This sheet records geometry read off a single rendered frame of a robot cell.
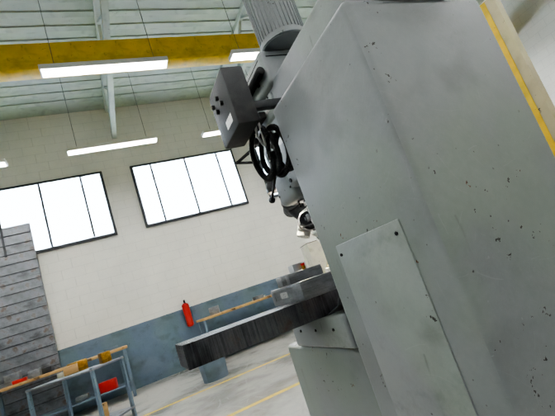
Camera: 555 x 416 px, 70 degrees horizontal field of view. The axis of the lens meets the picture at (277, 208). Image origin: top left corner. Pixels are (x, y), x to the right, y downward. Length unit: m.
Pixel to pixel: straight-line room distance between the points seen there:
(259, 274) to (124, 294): 3.01
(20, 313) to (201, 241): 3.73
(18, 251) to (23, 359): 2.05
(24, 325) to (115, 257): 2.00
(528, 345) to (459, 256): 0.22
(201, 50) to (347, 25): 5.90
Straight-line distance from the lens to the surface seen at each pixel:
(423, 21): 1.13
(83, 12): 7.86
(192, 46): 6.85
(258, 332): 1.43
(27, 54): 6.60
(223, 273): 9.28
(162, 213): 9.31
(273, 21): 1.69
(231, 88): 1.34
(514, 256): 0.98
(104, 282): 9.06
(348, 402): 1.65
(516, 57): 3.04
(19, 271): 9.24
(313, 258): 7.74
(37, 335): 9.05
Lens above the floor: 0.99
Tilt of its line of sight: 11 degrees up
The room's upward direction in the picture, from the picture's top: 19 degrees counter-clockwise
